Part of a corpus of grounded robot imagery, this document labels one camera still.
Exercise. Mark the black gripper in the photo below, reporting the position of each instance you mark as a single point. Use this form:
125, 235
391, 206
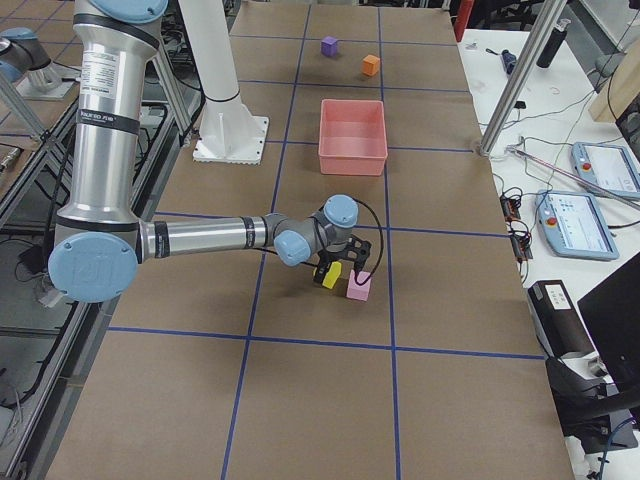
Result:
331, 257

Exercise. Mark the yellow foam block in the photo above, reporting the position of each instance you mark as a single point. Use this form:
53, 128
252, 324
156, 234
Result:
333, 275

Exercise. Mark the pink foam block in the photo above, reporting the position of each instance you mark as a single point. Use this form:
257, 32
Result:
358, 287

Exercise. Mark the purple foam block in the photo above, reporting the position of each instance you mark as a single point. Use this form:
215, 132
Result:
329, 46

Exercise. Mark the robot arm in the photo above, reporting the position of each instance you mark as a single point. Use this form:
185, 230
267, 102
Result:
99, 241

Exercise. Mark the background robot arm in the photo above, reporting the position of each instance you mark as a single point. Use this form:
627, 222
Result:
21, 52

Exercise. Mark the pink plastic bin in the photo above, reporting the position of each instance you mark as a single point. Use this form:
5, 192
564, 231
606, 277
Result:
352, 137

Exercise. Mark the brown paper table cover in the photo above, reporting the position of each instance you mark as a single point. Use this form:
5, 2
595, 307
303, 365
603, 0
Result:
233, 366

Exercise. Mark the small circuit board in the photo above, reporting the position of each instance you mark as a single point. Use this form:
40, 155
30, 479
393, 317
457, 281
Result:
511, 207

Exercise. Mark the orange foam block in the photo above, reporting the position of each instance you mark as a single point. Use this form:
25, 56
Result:
370, 65

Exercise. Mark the black box with label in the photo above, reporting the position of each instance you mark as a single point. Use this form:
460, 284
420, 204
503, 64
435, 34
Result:
556, 319

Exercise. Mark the near teach pendant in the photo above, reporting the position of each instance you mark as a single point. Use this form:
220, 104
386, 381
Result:
574, 226

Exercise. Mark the teach pendant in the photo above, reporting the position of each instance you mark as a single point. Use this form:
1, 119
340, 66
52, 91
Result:
574, 226
611, 167

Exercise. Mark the black monitor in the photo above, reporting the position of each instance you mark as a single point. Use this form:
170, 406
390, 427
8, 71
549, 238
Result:
611, 314

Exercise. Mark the far teach pendant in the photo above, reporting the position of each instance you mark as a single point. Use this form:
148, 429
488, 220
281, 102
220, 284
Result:
611, 167

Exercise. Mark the black bottle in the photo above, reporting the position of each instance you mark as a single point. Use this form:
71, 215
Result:
555, 40

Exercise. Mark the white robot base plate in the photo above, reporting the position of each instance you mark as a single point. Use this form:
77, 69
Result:
223, 141

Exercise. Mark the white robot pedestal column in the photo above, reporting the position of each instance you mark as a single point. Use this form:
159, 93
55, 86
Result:
207, 30

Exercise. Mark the aluminium frame post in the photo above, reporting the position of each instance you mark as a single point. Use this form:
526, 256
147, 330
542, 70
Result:
536, 40

